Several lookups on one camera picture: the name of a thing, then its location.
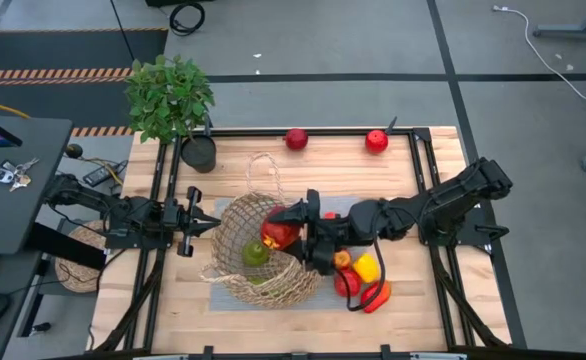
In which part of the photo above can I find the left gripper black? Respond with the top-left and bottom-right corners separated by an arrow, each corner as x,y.
162,185 -> 223,258

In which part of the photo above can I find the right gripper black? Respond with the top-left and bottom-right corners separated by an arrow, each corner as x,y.
268,188 -> 354,276

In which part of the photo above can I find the green bell pepper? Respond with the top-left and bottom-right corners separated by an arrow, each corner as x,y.
241,239 -> 271,268

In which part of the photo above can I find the small red-yellow apple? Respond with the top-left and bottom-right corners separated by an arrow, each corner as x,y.
333,248 -> 353,271

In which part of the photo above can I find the woven wicker basket with handles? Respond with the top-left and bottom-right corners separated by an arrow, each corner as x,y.
198,152 -> 324,310

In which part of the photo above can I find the plain red apple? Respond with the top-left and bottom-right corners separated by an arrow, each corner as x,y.
333,269 -> 363,299

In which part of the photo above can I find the yellow bell pepper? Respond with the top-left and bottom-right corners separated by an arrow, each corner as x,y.
352,252 -> 382,285

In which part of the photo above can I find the dark red pomegranate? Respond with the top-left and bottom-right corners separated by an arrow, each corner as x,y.
284,127 -> 310,152

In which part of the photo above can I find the bright red tomato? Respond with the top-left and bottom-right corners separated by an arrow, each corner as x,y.
364,129 -> 390,155

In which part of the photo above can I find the grey woven placemat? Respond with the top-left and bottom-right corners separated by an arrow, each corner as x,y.
208,196 -> 374,312

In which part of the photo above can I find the black power adapter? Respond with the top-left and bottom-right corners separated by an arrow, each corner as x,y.
82,162 -> 120,188

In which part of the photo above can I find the green potted plant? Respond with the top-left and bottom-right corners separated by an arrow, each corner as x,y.
122,53 -> 218,175

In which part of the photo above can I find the black desk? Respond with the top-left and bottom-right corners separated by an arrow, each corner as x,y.
0,115 -> 74,256

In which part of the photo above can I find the key bunch with fob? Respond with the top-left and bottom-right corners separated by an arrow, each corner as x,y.
0,157 -> 41,193

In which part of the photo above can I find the black equipment case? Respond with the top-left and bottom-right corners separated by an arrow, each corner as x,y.
145,0 -> 215,8

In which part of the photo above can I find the black hazard-striped floor mat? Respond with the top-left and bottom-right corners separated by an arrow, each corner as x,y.
0,28 -> 169,137

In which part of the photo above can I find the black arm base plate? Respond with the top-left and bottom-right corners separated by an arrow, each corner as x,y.
104,227 -> 174,251
417,207 -> 510,247

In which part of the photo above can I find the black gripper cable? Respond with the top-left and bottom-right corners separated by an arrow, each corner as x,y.
339,234 -> 387,313

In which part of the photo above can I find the black aluminium table frame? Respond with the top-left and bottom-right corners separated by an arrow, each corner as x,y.
85,127 -> 529,360

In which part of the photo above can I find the coiled black cable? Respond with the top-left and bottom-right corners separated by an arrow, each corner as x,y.
168,1 -> 207,38

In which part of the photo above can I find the yellow cable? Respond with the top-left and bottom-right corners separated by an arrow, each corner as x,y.
0,94 -> 32,120

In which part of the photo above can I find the white floor cable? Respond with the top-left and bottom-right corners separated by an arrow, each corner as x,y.
492,4 -> 586,102

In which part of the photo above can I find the grey desk leg frame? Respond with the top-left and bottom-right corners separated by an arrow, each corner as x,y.
531,0 -> 586,40

